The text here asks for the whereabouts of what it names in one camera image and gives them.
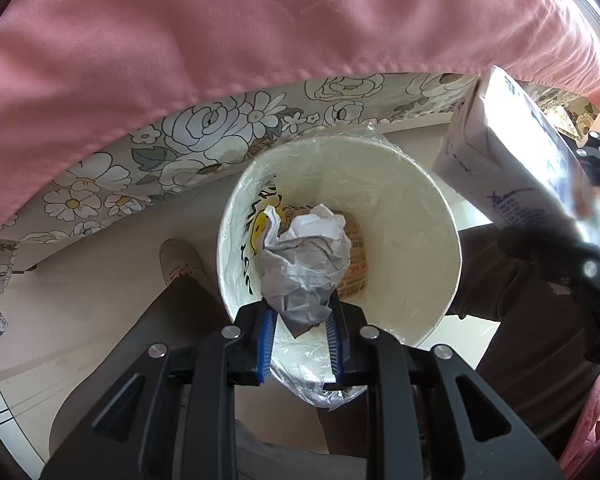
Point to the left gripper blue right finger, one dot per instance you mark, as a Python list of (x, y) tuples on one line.
[(334, 344)]

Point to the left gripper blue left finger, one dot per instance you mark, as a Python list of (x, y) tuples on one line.
[(266, 326)]

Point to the white paper ball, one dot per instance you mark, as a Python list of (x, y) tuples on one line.
[(301, 268)]

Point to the white milk carton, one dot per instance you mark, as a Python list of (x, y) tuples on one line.
[(503, 156)]

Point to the left leg grey trousers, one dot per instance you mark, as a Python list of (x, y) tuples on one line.
[(162, 405)]

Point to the beige shoe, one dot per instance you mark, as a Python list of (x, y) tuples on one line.
[(178, 258)]

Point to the clear plastic bin liner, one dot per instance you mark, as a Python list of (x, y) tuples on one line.
[(325, 239)]

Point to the pink quilted jacket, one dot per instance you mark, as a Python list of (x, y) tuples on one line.
[(583, 442)]

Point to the floral mattress skirt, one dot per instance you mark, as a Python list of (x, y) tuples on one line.
[(188, 147)]

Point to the pink floral bed sheet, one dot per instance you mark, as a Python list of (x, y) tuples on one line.
[(77, 75)]

